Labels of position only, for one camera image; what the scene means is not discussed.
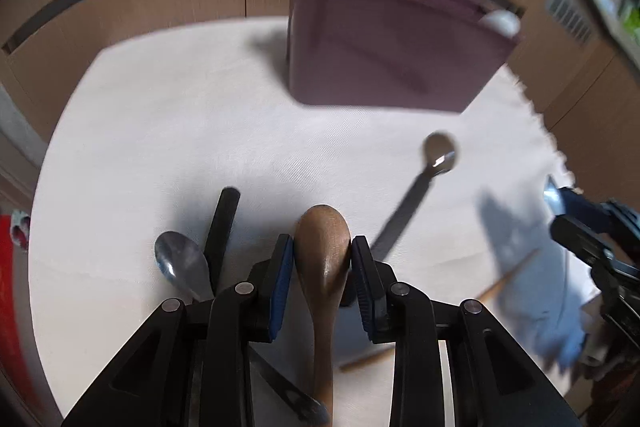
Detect shovel-shaped metal spoon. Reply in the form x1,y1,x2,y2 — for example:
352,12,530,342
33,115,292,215
154,231,331,425

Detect white plastic spoon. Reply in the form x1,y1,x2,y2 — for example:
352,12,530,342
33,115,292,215
480,9,522,38

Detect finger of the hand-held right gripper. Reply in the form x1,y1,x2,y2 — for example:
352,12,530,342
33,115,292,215
550,214,622,270
547,184,622,230

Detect maroon plastic utensil container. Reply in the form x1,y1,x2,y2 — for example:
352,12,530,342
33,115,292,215
286,0,521,115

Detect wooden chopstick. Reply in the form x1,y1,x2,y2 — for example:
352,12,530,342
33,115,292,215
339,249,541,372

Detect small grey vent grille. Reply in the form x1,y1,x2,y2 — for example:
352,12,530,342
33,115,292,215
545,0,596,45

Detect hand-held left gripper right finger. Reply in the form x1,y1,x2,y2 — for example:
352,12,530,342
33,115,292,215
350,235,583,427

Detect wooden spoon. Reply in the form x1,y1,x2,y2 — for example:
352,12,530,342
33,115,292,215
294,204,352,413

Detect cream fringed tablecloth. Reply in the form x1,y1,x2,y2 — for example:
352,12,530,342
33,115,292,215
27,17,601,423

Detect green packet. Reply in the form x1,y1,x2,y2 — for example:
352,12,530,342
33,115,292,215
617,0,640,32

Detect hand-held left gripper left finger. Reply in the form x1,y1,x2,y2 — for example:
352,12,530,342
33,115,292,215
62,234,295,427

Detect black-handled metal spoon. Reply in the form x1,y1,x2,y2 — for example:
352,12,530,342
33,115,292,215
369,132,458,260

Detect small metal utensil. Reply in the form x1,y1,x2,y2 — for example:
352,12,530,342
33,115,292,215
542,174,566,218

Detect black utensil handle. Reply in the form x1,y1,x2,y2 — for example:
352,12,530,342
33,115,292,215
202,187,242,300

